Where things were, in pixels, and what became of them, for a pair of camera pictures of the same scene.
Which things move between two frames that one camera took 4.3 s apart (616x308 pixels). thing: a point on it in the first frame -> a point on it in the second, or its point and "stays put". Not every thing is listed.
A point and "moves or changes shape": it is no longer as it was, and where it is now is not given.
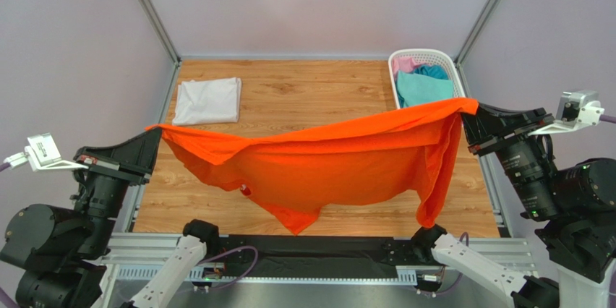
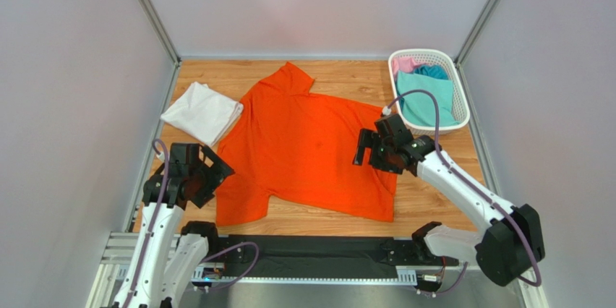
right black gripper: (508, 133) -> (374, 145)
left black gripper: (133, 160) -> (218, 173)
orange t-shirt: (294, 174) moves or changes shape
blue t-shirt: (435, 71) stays put
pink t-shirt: (406, 64) stays put
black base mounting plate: (316, 255) stays put
